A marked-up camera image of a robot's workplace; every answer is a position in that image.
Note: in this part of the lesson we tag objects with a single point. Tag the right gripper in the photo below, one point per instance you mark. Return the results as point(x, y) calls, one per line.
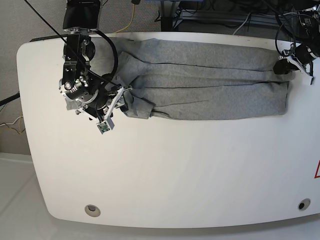
point(100, 106)

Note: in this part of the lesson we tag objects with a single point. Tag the table grommet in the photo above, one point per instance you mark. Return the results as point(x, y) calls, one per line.
point(304, 204)
point(92, 211)

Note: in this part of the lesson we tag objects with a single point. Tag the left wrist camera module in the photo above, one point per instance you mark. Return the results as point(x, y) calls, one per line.
point(105, 126)

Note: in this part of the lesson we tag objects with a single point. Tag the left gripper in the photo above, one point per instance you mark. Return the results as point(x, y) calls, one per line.
point(300, 60)

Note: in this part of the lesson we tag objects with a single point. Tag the black table leg base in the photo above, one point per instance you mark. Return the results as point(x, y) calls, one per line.
point(166, 23)

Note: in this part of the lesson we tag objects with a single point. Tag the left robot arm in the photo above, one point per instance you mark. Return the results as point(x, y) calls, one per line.
point(308, 17)

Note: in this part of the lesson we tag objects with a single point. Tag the grey T-shirt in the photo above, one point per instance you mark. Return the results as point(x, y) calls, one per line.
point(195, 81)

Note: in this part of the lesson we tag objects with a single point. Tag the right table grommet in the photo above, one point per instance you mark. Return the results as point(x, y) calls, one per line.
point(304, 204)

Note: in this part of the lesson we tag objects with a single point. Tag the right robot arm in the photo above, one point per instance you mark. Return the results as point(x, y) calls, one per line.
point(85, 91)

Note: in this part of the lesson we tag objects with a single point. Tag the left table grommet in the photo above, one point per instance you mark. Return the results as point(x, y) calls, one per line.
point(92, 211)

